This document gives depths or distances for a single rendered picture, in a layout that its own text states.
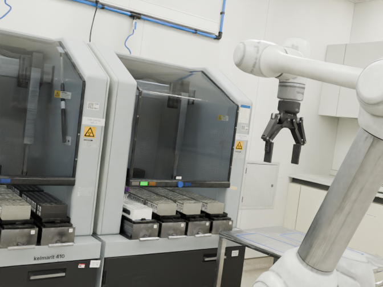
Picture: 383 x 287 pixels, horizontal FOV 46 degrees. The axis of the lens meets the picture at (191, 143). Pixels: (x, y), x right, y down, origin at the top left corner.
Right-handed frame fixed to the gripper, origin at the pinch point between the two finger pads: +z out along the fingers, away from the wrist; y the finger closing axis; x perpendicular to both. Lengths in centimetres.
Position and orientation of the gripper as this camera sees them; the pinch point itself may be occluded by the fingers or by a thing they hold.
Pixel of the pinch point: (281, 159)
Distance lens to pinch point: 157.5
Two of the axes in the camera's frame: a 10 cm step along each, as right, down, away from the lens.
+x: -5.8, -1.2, 8.1
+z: -1.2, 9.9, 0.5
